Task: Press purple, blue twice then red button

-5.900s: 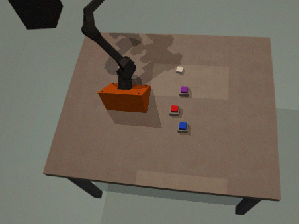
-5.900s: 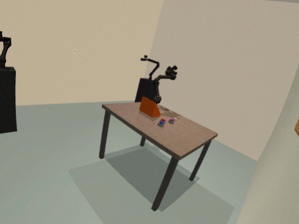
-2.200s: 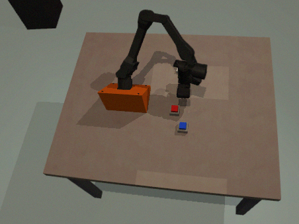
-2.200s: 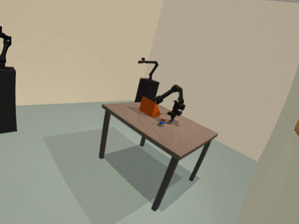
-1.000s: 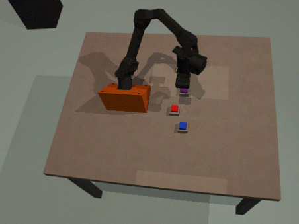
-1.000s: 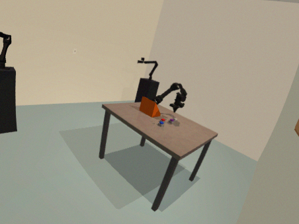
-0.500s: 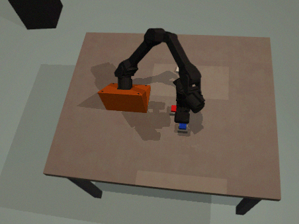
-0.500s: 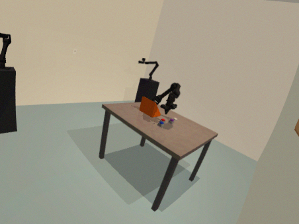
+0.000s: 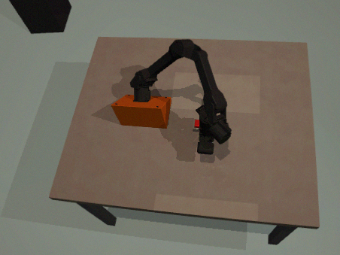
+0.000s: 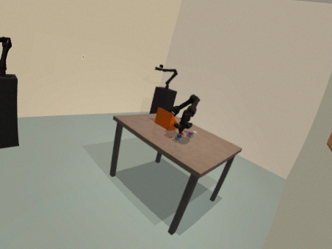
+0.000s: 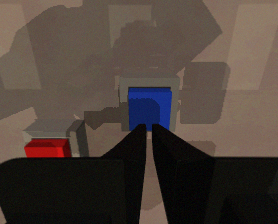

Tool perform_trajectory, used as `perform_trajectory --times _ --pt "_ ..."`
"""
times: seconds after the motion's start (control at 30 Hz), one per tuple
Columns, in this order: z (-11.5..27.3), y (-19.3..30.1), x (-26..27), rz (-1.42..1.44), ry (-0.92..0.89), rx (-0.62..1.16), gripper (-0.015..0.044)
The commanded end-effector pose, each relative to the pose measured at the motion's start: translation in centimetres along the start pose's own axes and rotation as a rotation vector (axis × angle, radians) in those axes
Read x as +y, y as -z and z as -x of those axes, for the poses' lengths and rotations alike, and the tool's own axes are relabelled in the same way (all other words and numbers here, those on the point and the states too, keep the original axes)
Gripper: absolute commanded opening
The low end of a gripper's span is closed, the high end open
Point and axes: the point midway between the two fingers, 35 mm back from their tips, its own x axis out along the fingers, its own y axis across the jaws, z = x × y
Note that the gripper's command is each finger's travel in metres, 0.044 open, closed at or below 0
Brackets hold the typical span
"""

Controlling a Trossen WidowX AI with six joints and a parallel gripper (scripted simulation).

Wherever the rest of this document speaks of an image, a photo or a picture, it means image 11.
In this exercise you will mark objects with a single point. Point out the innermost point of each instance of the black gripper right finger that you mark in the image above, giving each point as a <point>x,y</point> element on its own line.
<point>194,184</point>

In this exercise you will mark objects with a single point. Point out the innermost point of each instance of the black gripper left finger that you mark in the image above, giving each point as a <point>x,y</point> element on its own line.
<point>112,183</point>

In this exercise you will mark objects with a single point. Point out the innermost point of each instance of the blue button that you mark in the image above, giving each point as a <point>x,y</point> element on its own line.
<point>148,98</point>

